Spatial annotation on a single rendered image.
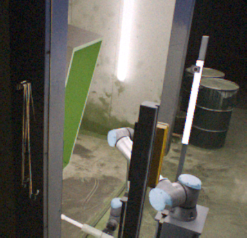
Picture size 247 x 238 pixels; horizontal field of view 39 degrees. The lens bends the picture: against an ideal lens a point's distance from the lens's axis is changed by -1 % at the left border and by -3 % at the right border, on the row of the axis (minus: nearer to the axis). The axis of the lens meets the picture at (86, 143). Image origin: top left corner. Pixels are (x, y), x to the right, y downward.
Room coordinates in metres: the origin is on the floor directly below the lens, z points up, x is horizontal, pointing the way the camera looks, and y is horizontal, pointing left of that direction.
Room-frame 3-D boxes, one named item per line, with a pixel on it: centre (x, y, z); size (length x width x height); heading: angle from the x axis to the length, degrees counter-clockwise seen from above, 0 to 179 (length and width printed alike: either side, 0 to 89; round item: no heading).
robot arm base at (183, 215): (1.91, -0.68, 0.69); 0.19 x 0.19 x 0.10
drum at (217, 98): (4.52, -1.68, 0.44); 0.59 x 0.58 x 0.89; 169
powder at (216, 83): (4.53, -1.68, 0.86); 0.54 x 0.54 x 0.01
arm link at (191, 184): (1.90, -0.67, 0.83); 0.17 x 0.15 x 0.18; 121
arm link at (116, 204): (2.26, -0.27, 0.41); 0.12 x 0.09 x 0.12; 121
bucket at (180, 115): (4.87, -1.36, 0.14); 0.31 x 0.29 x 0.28; 155
